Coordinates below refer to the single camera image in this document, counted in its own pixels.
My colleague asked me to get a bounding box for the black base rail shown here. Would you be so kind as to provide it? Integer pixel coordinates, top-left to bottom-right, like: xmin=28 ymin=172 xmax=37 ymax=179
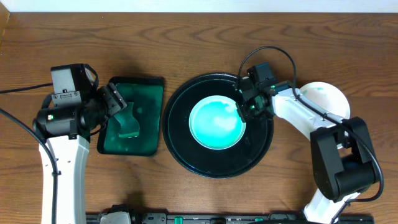
xmin=85 ymin=203 xmax=376 ymax=224

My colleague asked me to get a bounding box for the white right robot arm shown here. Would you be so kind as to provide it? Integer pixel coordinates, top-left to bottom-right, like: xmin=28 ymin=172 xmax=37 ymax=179
xmin=236 ymin=77 xmax=384 ymax=223

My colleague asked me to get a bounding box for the rectangular black sponge tray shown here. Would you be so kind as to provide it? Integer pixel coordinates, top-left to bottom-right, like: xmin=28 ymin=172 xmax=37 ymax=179
xmin=97 ymin=77 xmax=164 ymax=157

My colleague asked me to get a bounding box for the white plate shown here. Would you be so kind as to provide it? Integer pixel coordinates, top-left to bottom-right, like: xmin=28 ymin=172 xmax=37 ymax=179
xmin=300 ymin=82 xmax=351 ymax=119

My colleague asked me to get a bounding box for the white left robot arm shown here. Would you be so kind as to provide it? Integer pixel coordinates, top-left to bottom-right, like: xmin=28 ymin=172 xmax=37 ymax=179
xmin=33 ymin=63 xmax=127 ymax=223

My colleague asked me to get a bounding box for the green sponge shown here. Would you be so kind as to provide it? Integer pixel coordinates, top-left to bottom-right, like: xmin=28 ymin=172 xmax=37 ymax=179
xmin=114 ymin=102 xmax=140 ymax=139

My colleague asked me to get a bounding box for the round black tray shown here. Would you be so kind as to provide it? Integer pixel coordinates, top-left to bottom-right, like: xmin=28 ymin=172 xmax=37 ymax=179
xmin=162 ymin=73 xmax=274 ymax=179

